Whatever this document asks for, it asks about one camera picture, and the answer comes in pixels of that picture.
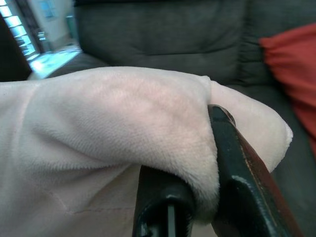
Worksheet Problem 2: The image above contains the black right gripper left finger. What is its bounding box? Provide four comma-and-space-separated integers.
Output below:
131, 164, 196, 237

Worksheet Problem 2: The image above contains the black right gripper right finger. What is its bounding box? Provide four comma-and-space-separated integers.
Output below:
208, 104, 305, 237

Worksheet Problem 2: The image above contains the pink plush pillow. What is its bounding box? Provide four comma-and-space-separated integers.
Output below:
0, 66, 294, 237

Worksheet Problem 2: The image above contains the red pillow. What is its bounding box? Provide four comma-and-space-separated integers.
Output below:
258, 23, 316, 161

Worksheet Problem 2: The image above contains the dark grey fabric sofa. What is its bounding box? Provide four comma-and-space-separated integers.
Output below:
45, 0, 316, 237

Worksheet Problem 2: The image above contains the dark wooden cabinet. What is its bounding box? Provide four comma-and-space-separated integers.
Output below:
0, 13, 33, 82

